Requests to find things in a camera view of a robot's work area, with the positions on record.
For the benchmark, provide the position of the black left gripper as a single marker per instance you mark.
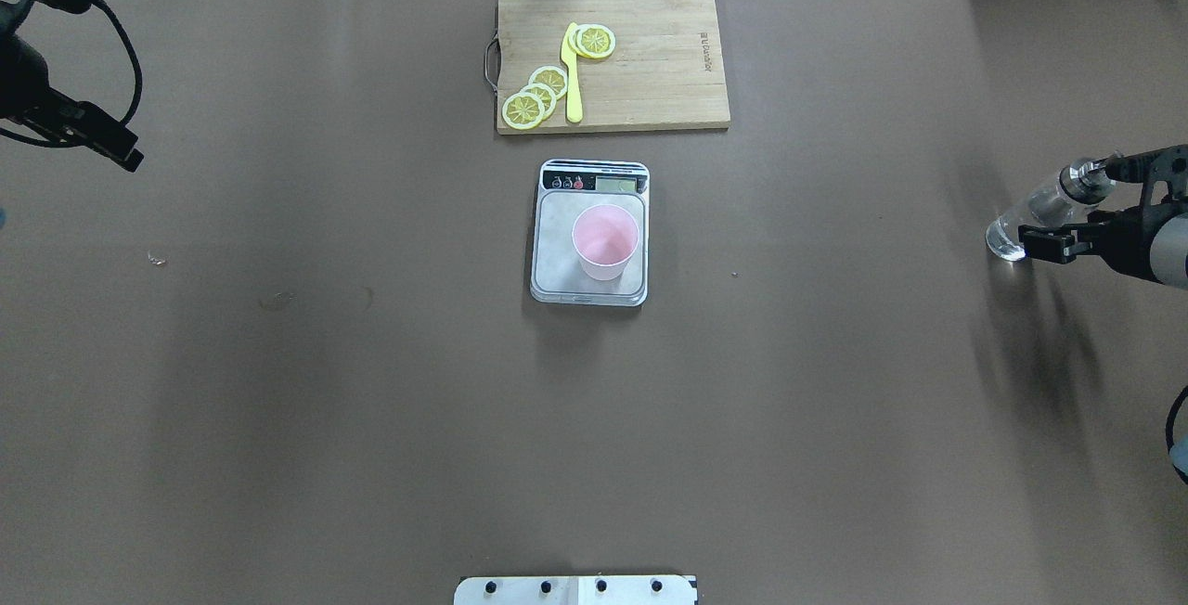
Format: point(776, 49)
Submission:
point(26, 78)

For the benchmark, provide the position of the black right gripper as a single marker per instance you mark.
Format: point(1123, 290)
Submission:
point(1129, 244)

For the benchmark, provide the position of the glass sauce bottle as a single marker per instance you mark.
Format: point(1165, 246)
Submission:
point(1066, 197)

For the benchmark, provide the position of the pink plastic cup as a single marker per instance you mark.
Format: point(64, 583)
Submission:
point(605, 237)

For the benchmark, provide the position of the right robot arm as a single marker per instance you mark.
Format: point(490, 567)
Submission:
point(1168, 254)

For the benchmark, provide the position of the digital kitchen scale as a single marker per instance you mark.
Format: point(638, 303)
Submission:
point(565, 188)

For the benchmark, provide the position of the lemon slice lower left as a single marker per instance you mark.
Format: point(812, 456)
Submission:
point(524, 111)

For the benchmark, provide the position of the bamboo cutting board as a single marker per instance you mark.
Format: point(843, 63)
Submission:
point(666, 72)

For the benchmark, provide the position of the lemon slice middle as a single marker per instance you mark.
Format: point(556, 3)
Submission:
point(546, 96)

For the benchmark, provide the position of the yellow plastic knife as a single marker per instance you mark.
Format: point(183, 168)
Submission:
point(569, 58)

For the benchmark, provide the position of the lemon slice upper right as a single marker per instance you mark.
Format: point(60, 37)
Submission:
point(593, 41)

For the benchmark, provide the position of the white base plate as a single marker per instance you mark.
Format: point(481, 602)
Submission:
point(579, 589)

